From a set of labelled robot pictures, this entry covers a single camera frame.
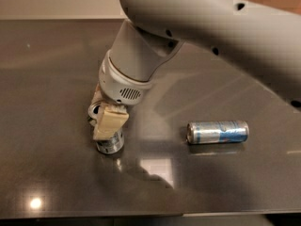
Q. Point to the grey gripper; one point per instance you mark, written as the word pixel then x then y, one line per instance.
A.
pixel 117 87

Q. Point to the silver 7up can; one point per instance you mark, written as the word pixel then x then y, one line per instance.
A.
pixel 115 143

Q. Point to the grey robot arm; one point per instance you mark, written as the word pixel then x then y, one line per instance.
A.
pixel 262 41

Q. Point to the silver blue lying can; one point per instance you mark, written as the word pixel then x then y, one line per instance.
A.
pixel 211 132

